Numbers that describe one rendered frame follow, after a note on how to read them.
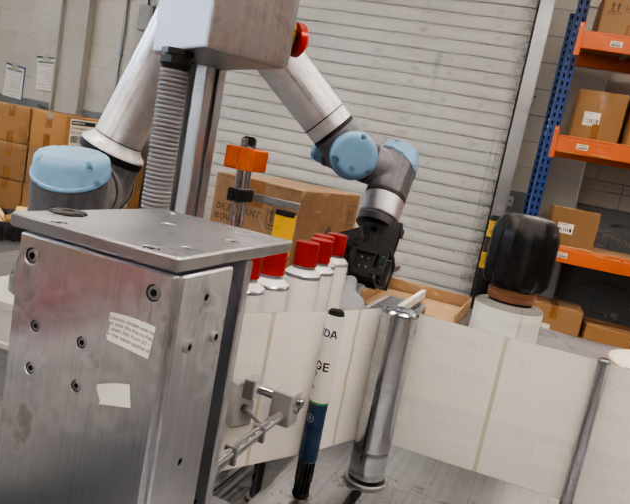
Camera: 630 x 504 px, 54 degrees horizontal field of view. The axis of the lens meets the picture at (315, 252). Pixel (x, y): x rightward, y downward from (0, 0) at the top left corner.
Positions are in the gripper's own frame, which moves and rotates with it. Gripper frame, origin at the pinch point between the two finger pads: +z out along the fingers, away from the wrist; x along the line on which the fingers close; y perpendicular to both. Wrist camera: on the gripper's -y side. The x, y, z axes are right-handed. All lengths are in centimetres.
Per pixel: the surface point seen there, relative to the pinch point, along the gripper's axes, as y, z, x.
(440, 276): -44, -155, 372
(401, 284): -8, -38, 83
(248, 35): -1, -13, -53
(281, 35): 1, -15, -51
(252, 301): 2.5, 9.7, -36.0
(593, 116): 37, -247, 261
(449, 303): 7, -37, 84
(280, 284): 3.2, 5.8, -31.9
